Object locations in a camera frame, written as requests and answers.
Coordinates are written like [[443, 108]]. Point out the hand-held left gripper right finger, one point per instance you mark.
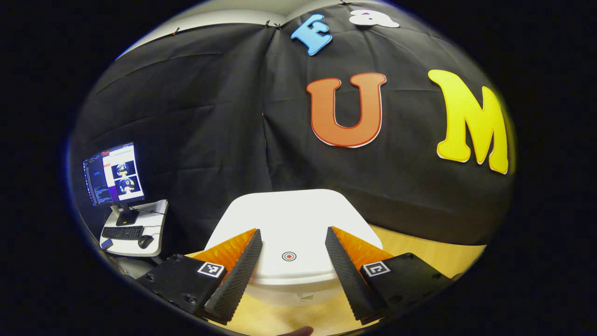
[[345, 275]]

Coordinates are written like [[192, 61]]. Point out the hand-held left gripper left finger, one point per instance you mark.
[[233, 280]]

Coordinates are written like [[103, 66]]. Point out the white desktop garbage bin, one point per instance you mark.
[[294, 219]]

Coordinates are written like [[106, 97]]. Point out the wooden desktop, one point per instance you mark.
[[419, 252]]

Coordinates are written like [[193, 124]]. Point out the black computer mouse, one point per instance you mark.
[[146, 241]]

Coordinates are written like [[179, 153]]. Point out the white side table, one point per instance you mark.
[[156, 219]]

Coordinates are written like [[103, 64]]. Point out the black keyboard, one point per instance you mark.
[[122, 232]]

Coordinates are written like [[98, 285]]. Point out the computer monitor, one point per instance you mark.
[[114, 175]]

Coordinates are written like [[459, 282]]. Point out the black backdrop cloth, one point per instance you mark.
[[210, 116]]

